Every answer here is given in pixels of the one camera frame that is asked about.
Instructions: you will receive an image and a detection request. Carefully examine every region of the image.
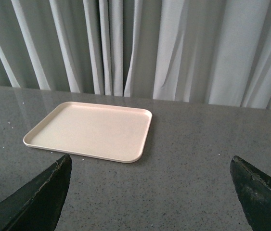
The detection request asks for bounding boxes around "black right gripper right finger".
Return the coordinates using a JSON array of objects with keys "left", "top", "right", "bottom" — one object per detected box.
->
[{"left": 230, "top": 155, "right": 271, "bottom": 231}]

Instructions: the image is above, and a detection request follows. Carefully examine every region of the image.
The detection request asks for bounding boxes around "beige rectangular plastic tray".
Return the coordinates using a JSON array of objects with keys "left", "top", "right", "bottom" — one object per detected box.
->
[{"left": 23, "top": 102, "right": 152, "bottom": 163}]

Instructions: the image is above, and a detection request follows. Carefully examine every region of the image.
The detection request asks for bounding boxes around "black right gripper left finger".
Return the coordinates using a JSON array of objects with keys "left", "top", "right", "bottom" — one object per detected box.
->
[{"left": 0, "top": 154, "right": 72, "bottom": 231}]

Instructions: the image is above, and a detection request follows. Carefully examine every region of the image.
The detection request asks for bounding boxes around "light grey pleated curtain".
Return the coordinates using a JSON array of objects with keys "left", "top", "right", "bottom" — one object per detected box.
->
[{"left": 0, "top": 0, "right": 271, "bottom": 109}]

